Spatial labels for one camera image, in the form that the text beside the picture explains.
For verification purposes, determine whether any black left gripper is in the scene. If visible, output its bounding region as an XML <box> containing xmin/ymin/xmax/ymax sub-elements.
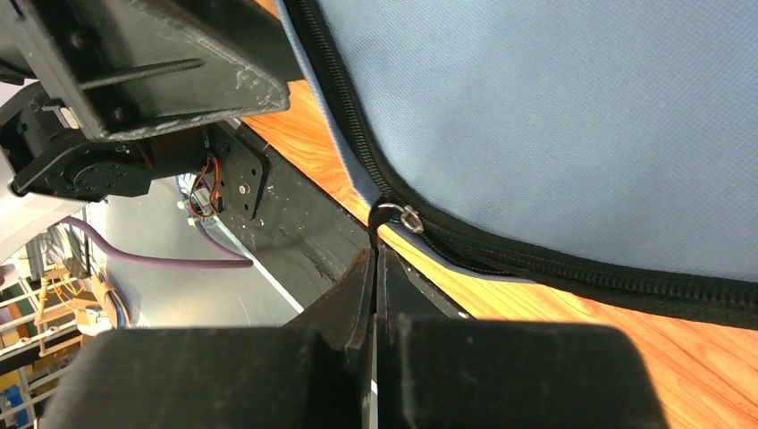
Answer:
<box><xmin>1</xmin><ymin>1</ymin><xmax>303</xmax><ymax>198</ymax></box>

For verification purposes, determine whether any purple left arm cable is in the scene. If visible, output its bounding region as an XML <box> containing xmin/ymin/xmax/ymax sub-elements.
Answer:
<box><xmin>59</xmin><ymin>177</ymin><xmax>256</xmax><ymax>271</ymax></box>

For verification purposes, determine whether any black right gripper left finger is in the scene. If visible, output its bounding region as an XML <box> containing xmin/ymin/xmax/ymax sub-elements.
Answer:
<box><xmin>41</xmin><ymin>249</ymin><xmax>376</xmax><ymax>428</ymax></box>

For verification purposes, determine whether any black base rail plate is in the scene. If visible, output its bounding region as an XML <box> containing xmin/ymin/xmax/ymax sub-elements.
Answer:
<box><xmin>206</xmin><ymin>122</ymin><xmax>369</xmax><ymax>313</ymax></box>

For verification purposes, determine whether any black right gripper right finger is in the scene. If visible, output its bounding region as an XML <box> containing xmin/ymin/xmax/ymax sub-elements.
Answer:
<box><xmin>375</xmin><ymin>249</ymin><xmax>668</xmax><ymax>428</ymax></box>

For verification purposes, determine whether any blue-grey student backpack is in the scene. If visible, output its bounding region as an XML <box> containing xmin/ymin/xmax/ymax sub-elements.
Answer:
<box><xmin>277</xmin><ymin>1</ymin><xmax>757</xmax><ymax>329</ymax></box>

